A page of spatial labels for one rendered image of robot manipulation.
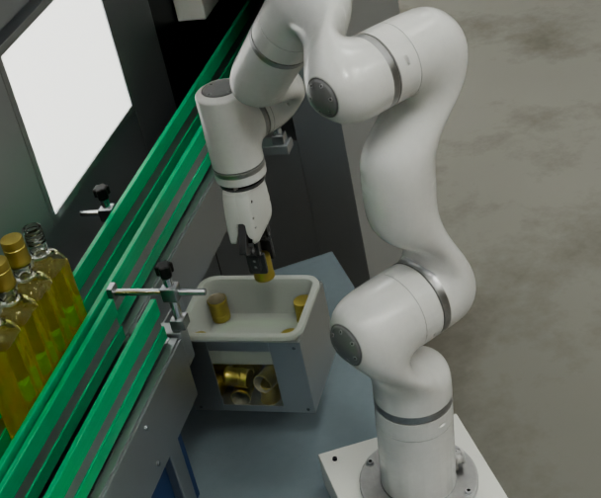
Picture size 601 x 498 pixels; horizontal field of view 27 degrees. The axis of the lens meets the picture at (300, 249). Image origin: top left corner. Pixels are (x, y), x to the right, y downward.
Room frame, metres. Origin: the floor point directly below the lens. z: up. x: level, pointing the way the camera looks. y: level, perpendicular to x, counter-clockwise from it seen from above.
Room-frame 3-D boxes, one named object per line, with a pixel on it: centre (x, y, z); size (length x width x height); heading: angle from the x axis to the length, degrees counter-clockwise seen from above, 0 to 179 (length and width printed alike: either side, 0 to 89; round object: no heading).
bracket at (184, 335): (1.67, 0.26, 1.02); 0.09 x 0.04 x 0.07; 69
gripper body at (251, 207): (1.74, 0.07, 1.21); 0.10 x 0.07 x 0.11; 159
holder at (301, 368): (1.75, 0.13, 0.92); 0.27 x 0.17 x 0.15; 69
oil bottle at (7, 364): (1.47, 0.45, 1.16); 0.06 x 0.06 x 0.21; 69
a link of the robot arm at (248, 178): (1.74, 0.07, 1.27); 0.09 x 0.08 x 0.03; 159
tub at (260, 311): (1.74, 0.11, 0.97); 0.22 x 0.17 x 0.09; 69
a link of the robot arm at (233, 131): (1.74, 0.06, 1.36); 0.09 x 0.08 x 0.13; 126
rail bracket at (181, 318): (1.67, 0.24, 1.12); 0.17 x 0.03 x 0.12; 69
